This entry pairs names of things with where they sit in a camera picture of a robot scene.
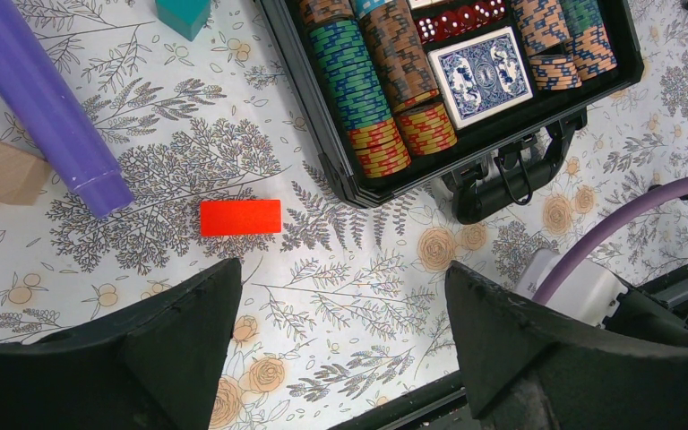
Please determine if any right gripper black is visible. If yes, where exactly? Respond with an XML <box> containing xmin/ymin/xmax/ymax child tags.
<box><xmin>603</xmin><ymin>288</ymin><xmax>688</xmax><ymax>348</ymax></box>

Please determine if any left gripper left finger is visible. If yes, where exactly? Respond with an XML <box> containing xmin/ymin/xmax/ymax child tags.
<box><xmin>0</xmin><ymin>259</ymin><xmax>242</xmax><ymax>429</ymax></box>

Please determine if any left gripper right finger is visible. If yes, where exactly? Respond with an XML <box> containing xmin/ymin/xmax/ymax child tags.
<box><xmin>445</xmin><ymin>262</ymin><xmax>688</xmax><ymax>429</ymax></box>

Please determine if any black poker chip case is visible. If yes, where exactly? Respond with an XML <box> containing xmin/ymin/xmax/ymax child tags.
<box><xmin>259</xmin><ymin>1</ymin><xmax>642</xmax><ymax>224</ymax></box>

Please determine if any blue playing card deck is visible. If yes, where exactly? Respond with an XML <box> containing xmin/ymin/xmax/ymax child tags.
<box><xmin>428</xmin><ymin>26</ymin><xmax>534</xmax><ymax>130</ymax></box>

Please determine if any red rectangular block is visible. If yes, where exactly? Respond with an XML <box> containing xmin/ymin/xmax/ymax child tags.
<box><xmin>200</xmin><ymin>200</ymin><xmax>281</xmax><ymax>237</ymax></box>

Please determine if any floral table mat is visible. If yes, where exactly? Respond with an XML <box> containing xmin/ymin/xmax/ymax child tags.
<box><xmin>0</xmin><ymin>1</ymin><xmax>688</xmax><ymax>429</ymax></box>

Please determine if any small wooden block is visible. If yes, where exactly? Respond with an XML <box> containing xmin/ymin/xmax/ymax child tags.
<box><xmin>0</xmin><ymin>142</ymin><xmax>52</xmax><ymax>206</ymax></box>

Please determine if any brown chip stack far left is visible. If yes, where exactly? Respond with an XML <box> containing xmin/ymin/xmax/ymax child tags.
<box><xmin>297</xmin><ymin>0</ymin><xmax>411</xmax><ymax>178</ymax></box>

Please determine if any teal small cube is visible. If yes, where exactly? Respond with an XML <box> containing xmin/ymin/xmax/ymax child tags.
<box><xmin>155</xmin><ymin>0</ymin><xmax>211</xmax><ymax>41</ymax></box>

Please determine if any purple toy microphone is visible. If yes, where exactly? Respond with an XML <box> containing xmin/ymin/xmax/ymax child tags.
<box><xmin>0</xmin><ymin>1</ymin><xmax>134</xmax><ymax>219</ymax></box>

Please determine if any red playing card deck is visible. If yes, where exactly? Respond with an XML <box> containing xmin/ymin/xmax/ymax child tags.
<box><xmin>408</xmin><ymin>0</ymin><xmax>447</xmax><ymax>10</ymax></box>

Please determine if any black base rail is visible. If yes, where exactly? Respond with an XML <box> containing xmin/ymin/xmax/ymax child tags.
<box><xmin>345</xmin><ymin>264</ymin><xmax>688</xmax><ymax>429</ymax></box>

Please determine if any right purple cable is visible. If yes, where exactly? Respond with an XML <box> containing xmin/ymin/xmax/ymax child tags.
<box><xmin>532</xmin><ymin>168</ymin><xmax>688</xmax><ymax>306</ymax></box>

